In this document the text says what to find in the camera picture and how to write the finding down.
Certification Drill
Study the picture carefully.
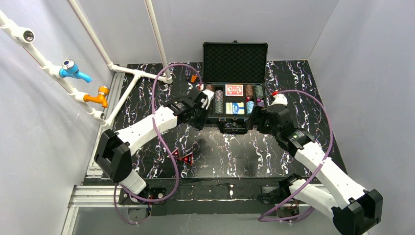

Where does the light blue chip stack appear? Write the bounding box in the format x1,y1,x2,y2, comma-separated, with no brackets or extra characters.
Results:
246,100,255,115

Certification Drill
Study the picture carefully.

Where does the red card deck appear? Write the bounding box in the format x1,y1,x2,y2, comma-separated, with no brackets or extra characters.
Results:
225,84,244,97

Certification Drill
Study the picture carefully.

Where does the dark green chip stack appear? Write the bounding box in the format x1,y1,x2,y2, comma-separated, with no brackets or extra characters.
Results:
215,100,223,115

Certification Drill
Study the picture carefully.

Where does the brown chip stack in case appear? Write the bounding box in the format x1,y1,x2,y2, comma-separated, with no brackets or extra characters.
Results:
245,85,254,97

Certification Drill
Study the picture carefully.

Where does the grey pink chip stack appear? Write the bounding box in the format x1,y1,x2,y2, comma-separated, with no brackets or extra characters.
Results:
215,90,223,102

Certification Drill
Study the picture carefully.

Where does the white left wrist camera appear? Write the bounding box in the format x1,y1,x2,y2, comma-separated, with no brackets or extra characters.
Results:
199,85,214,110

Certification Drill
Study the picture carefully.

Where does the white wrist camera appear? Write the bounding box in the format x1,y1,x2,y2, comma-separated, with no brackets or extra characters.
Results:
199,85,214,110
268,91,288,107

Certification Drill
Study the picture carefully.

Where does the red triangle dealer button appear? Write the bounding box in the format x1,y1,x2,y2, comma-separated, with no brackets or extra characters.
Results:
172,148,181,160

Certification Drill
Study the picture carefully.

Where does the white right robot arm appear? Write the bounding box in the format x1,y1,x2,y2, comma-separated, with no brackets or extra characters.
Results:
247,104,383,235

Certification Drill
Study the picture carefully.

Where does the blue tap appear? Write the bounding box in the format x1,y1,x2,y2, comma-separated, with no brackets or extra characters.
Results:
59,59,92,83

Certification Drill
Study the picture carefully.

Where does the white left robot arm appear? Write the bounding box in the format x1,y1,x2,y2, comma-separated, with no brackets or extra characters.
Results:
94,88,214,197

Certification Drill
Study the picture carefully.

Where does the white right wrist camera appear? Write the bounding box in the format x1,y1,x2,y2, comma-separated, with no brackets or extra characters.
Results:
268,91,288,107

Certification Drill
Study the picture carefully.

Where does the green chip stack in case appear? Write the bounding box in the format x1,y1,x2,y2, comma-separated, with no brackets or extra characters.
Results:
254,85,264,99

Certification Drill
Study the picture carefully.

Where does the white pvc pipe frame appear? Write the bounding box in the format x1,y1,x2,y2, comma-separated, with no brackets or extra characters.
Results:
0,0,172,130

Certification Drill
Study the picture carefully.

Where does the blue card deck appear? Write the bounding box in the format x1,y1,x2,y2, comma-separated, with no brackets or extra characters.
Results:
225,102,245,115

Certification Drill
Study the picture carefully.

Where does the aluminium rail frame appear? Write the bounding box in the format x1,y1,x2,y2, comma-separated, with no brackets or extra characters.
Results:
60,71,369,235

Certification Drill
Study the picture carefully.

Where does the orange tap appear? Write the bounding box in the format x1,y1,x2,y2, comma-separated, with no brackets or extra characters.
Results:
83,86,110,108

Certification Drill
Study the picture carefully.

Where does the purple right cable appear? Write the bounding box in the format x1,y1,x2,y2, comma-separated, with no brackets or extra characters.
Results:
258,90,334,223

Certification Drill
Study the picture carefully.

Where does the black poker case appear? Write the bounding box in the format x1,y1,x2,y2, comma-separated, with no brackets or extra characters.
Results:
202,41,268,134

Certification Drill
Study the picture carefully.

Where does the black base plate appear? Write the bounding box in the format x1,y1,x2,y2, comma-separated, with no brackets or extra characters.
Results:
118,176,312,217

